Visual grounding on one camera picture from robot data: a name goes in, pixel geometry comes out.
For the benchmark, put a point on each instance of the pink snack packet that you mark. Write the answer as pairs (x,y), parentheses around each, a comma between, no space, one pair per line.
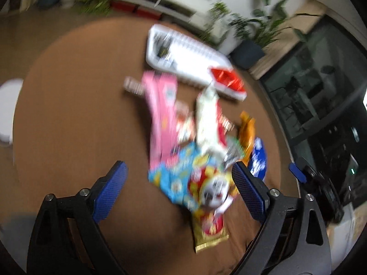
(160,114)

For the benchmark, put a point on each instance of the green and silver snack packet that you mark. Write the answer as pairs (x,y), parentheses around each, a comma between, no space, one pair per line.
(233,151)

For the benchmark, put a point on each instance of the red storage box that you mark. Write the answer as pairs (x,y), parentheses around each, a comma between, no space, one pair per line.
(147,13)
(122,6)

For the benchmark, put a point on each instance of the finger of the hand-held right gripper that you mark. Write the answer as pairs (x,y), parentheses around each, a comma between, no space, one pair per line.
(296,172)

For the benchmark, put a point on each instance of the light blue cartoon snack packet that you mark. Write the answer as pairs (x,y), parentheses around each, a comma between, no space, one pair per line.
(175,177)

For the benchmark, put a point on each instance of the tall white plant pot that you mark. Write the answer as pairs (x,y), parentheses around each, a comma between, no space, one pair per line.
(229,43)

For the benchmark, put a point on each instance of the glass door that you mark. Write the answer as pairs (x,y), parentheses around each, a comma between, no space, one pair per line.
(321,91)

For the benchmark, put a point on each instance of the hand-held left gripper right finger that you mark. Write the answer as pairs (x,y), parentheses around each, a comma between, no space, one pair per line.
(248,189)

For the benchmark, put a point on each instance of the white TV cabinet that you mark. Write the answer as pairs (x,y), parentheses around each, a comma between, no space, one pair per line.
(166,3)

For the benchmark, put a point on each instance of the small leafy plant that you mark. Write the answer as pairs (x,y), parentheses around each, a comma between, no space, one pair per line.
(218,20)

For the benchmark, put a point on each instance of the white stool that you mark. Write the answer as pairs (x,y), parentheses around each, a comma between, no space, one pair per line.
(7,111)

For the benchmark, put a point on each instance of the orange snack packet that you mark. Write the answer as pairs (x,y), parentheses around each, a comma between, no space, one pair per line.
(248,137)

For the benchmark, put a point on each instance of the white and dark snack packet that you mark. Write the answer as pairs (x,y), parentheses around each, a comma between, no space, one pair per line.
(162,48)

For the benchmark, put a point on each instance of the small orange and white packet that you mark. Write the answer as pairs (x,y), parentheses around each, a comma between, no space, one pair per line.
(185,126)

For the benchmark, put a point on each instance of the gold and red snack packet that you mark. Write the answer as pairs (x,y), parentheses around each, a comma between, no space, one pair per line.
(210,226)

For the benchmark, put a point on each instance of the dark red snack packet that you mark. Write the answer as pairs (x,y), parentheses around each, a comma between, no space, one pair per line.
(223,126)

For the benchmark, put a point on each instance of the white plastic tray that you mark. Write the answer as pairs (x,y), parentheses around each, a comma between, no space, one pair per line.
(186,54)

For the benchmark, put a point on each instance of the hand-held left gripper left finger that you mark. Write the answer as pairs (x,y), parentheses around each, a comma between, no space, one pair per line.
(113,184)

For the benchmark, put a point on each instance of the tall plant by curtain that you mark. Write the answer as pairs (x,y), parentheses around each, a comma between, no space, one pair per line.
(269,20)

